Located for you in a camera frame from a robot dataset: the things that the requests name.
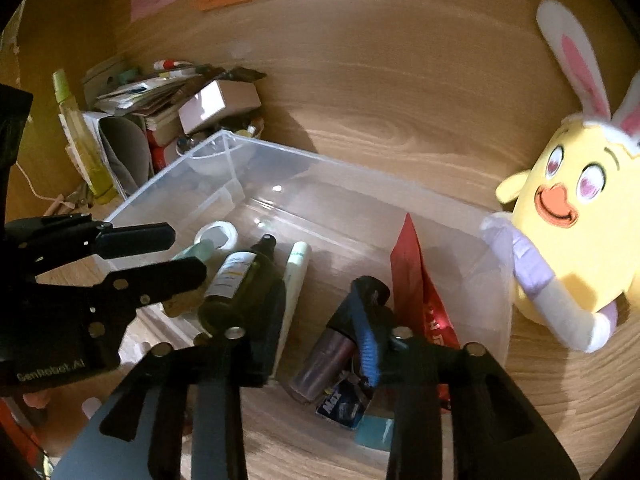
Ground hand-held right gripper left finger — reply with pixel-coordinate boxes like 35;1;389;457
50;280;288;480

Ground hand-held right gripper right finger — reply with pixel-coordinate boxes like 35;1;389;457
325;276;583;480

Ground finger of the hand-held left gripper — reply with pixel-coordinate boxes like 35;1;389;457
94;222;177;262
87;256;208;313

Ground pink tube with dark cap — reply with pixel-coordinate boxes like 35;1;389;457
289;327;357;403

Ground mint green tube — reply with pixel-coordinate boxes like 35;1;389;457
170;239;216;263

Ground dark green labelled bottle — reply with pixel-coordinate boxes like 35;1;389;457
197;234;281;336

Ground red paper packet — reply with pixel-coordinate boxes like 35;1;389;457
390;212;461;411

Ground slim white and mint tube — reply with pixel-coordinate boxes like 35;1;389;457
272;241;312;366

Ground clear plastic storage box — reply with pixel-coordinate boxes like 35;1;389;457
102;129;516;456

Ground blue printed packet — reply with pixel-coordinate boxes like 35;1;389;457
315;377;373;431

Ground white tape roll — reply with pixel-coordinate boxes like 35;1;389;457
192;220;239;253

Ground red box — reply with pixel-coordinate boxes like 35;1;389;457
150;144;173;173

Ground light blue packet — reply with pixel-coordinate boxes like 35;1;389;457
354;412;396;451

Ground white folded leaflets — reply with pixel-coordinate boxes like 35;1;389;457
57;110;151;196

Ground yellow green spray bottle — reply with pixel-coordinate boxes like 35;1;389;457
52;69;117;206

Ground white floral bowl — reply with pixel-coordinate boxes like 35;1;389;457
175;132;251;176

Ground stack of booklets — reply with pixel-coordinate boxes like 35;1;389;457
82;57;211;117

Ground pink and white box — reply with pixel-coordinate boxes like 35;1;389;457
178;80;263;136

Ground yellow chick plush toy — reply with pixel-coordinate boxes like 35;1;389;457
480;0;640;353

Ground white cable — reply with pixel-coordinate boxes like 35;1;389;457
15;160;68;213

